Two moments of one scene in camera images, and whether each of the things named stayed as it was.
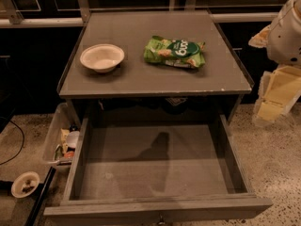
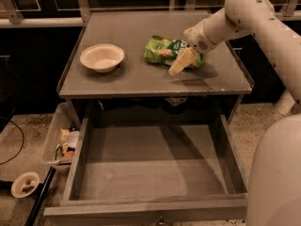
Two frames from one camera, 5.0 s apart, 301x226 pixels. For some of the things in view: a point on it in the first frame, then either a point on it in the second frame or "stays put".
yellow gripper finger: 279,88 to 198,39
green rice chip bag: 174,52 stays put
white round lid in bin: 72,138 stays put
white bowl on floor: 25,185 stays put
